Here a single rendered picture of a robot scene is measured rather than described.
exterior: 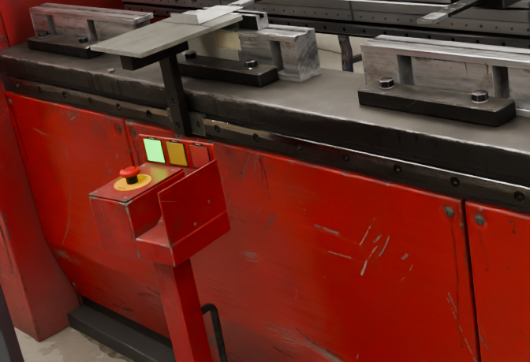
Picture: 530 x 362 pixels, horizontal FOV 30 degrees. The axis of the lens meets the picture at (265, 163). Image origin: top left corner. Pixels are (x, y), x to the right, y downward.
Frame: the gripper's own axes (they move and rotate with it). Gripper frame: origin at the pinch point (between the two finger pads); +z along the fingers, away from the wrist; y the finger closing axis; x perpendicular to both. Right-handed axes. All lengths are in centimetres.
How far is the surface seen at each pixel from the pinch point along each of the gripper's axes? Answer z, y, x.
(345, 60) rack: 204, 163, -94
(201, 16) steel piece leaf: 7.0, 0.1, 1.6
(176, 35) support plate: 0.0, -5.4, 10.3
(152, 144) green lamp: 4.6, -9.9, 32.3
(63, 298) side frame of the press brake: 71, 85, 66
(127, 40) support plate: -3.9, 3.2, 14.9
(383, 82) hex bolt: 13, -50, 8
